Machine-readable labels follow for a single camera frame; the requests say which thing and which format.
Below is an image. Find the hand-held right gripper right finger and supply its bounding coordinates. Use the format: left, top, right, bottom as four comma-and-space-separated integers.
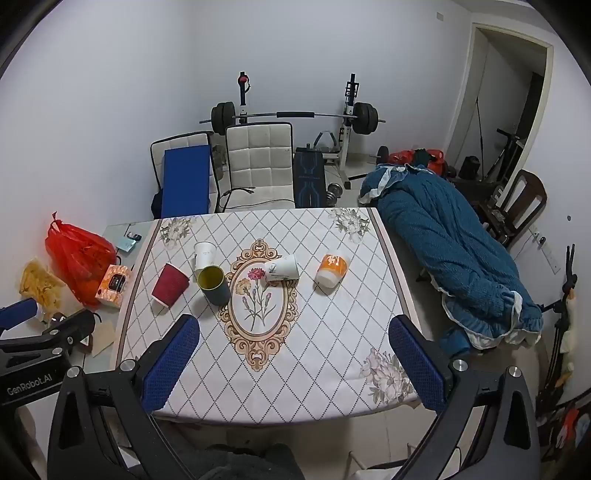
388, 315, 542, 480

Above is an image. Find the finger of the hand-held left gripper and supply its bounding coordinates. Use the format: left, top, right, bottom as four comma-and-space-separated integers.
0, 298, 39, 331
0, 308, 96, 357

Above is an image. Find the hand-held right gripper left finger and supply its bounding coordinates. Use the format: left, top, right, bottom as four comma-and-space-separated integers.
46, 314, 201, 480

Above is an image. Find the red paper cup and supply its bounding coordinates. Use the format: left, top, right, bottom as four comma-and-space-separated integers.
151, 263, 191, 309

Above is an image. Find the dark green cup yellow inside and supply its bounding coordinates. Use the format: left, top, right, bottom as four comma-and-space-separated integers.
196, 265, 232, 307

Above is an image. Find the plain white paper cup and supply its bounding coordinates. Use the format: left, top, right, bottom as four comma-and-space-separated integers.
193, 241, 219, 273

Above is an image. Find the orange and white cup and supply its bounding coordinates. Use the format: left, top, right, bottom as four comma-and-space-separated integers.
315, 253, 348, 289

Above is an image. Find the white floral print cup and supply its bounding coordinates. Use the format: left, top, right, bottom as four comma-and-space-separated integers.
264, 253, 300, 282

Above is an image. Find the yellow plastic bag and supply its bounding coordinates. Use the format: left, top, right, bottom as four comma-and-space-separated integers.
18, 258, 68, 311

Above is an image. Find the brown paper sheet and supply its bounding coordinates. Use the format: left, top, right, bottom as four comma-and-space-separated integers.
87, 320, 116, 359

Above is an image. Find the orange tissue box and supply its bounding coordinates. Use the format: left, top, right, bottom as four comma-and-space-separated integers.
94, 264, 134, 309

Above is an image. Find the red plastic bag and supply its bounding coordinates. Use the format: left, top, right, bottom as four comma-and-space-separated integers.
45, 212, 119, 308

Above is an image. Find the floral diamond pattern tablecloth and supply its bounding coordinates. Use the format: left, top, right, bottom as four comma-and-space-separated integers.
112, 207, 422, 426

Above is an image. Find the blue quilted blanket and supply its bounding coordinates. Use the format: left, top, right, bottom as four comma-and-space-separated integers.
357, 161, 544, 354

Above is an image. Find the black tripod stand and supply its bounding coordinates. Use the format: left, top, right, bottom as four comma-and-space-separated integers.
537, 244, 581, 416

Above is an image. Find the blue folded mat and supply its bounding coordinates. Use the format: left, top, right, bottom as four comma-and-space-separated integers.
160, 144, 212, 219

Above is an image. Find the dark wooden chair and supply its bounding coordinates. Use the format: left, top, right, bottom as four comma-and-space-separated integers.
479, 169, 548, 248

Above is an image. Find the red cloth bundle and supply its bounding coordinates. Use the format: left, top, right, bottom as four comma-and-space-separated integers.
387, 148, 447, 177

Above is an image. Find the black weight bench pad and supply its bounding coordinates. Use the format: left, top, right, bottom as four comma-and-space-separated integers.
293, 146, 329, 209

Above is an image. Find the white quilted chair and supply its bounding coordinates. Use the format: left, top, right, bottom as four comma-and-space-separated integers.
224, 122, 297, 213
150, 131, 221, 219

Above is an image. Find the black kick scooter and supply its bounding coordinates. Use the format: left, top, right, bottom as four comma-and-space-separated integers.
482, 128, 525, 183

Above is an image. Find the white weight rack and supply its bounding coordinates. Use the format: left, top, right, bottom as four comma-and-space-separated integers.
233, 71, 362, 186

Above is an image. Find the barbell with black plates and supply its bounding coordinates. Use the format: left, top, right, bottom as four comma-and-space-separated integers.
199, 102, 387, 136

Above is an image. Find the white wall socket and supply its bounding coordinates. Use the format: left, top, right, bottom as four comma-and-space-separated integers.
537, 235, 562, 276

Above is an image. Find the black cable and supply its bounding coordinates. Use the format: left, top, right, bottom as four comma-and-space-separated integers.
217, 185, 257, 213

